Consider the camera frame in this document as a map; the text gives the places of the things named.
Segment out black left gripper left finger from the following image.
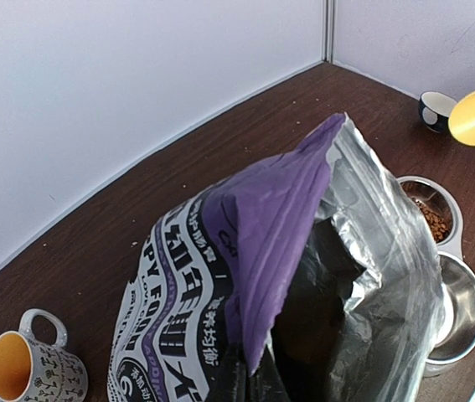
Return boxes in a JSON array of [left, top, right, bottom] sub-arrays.
[[206, 343, 247, 402]]

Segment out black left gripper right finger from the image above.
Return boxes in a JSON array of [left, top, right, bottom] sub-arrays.
[[253, 348, 291, 402]]

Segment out purple pet food bag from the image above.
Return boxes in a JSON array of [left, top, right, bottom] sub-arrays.
[[106, 113, 443, 401]]

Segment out steel bowl near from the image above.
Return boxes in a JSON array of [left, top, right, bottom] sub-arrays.
[[426, 251, 475, 375]]

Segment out steel bowl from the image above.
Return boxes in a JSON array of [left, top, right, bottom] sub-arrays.
[[397, 176, 463, 246], [426, 251, 475, 375]]

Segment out patterned mug orange inside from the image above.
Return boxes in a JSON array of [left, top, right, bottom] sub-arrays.
[[0, 308, 89, 401]]

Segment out grey double bowl feeder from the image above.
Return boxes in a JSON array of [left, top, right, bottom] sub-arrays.
[[395, 175, 475, 378]]

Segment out steel bowl far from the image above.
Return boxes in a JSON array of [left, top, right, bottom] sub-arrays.
[[397, 176, 463, 246]]

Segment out brown kibble far bowl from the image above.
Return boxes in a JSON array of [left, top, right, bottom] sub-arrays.
[[401, 182, 453, 244]]

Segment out dark blue dotted bowl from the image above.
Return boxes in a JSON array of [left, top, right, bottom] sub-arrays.
[[418, 91, 457, 133]]

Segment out right aluminium frame post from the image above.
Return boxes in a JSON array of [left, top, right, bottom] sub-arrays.
[[323, 0, 338, 64]]

